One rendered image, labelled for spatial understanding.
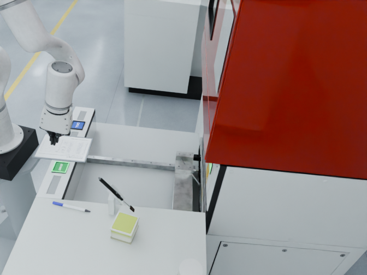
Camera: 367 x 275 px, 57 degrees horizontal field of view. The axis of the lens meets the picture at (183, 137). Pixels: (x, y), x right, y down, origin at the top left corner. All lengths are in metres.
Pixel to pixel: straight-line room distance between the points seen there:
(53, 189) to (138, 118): 1.90
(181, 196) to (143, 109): 1.94
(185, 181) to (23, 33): 0.84
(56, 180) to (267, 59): 0.91
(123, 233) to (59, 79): 0.51
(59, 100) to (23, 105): 2.28
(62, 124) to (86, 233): 0.38
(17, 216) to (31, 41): 1.11
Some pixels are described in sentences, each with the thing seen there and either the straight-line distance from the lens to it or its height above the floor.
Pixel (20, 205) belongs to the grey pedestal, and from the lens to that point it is 1.89.
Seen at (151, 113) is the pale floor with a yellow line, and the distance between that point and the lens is 3.22.
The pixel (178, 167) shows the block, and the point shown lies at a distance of 1.48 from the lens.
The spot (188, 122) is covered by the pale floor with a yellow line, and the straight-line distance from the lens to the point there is 3.16.
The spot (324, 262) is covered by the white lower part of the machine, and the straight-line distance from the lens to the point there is 1.68.
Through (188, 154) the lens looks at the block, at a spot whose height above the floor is 0.91.
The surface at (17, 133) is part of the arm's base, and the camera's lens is 1.66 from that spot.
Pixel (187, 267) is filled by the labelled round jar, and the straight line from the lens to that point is 1.05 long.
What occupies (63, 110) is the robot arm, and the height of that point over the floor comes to 1.28.
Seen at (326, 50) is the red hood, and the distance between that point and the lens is 0.90.
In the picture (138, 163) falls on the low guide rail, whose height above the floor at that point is 0.84.
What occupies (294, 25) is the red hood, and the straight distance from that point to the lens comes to 0.85.
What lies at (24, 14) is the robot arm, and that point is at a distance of 1.08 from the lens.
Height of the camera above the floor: 1.99
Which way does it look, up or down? 42 degrees down
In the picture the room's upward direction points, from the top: 9 degrees clockwise
